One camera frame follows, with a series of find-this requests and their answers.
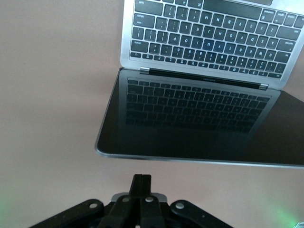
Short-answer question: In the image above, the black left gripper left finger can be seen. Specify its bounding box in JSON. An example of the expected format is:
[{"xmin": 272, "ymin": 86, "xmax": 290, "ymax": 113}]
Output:
[{"xmin": 30, "ymin": 174, "xmax": 143, "ymax": 228}]

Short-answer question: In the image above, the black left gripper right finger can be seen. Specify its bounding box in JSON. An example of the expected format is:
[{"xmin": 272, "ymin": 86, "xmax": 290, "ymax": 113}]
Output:
[{"xmin": 140, "ymin": 174, "xmax": 230, "ymax": 228}]

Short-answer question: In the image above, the silver laptop computer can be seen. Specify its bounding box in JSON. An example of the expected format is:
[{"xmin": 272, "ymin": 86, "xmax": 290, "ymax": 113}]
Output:
[{"xmin": 95, "ymin": 0, "xmax": 304, "ymax": 169}]

